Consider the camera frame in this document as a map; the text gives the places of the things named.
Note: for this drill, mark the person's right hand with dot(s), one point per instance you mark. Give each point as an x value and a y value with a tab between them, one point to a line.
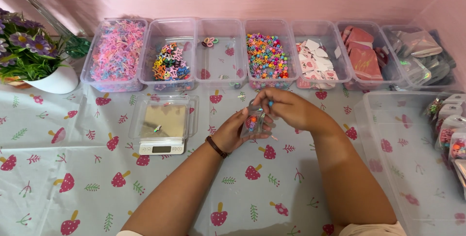
295	110

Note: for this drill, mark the person's left hand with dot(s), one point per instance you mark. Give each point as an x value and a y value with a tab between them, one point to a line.
230	134

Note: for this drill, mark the person's right fingers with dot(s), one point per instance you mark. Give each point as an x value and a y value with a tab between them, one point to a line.
264	97

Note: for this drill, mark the small clear zip bag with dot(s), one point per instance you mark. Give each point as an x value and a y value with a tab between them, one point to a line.
255	127

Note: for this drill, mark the colourful clips in zip bag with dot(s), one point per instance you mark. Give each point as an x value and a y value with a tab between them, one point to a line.
252	124

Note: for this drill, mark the pile of colourful mini clips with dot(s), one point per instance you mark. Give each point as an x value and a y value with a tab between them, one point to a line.
267	56

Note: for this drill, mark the pile of heart print cards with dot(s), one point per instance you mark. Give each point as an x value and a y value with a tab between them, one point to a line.
315	63

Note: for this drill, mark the clear bin of mini clips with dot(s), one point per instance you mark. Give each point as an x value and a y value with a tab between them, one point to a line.
269	26

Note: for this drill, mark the clear bin of heart cards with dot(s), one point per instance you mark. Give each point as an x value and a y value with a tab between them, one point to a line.
320	30

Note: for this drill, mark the pile of colourful star clips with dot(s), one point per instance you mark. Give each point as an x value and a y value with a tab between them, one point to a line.
171	65

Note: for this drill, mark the clear plastic scale tray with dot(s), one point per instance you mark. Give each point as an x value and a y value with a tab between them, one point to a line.
160	119

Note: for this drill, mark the stack of pink zip bags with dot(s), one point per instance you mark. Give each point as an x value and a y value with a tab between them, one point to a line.
364	61

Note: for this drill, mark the tiny shiny clip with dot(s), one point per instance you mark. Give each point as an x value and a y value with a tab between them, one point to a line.
157	128

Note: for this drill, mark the white digital kitchen scale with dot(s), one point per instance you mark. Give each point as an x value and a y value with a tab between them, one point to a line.
162	148

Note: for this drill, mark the clear bin of star clips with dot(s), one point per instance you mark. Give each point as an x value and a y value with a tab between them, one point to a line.
163	28

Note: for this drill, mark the clear bin of pink bags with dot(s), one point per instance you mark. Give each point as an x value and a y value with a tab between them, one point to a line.
391	72

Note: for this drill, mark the large clear storage bin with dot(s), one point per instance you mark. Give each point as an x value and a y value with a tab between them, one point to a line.
400	163

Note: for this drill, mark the clear bin of holographic bags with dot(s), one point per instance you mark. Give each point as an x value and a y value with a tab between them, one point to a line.
400	28

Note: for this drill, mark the pile of pastel hair clips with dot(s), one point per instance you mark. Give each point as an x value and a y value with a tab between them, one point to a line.
116	52

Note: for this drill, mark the stack of holographic zip bags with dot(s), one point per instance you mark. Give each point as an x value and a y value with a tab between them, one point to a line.
422	46

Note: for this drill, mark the clear bin of pastel clips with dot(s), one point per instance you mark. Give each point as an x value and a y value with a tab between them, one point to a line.
87	76

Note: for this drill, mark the row of filled clip packets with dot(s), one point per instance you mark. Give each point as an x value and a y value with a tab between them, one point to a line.
451	134

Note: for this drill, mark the mushroom print tablecloth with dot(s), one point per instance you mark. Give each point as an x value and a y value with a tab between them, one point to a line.
72	130

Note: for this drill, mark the white pot with purple flowers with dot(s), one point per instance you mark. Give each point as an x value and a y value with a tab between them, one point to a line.
32	54

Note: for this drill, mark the clear slanted rod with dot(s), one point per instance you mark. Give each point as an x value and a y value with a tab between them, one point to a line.
36	6

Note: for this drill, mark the brown woven basket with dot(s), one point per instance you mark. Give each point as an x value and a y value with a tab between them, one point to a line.
16	82

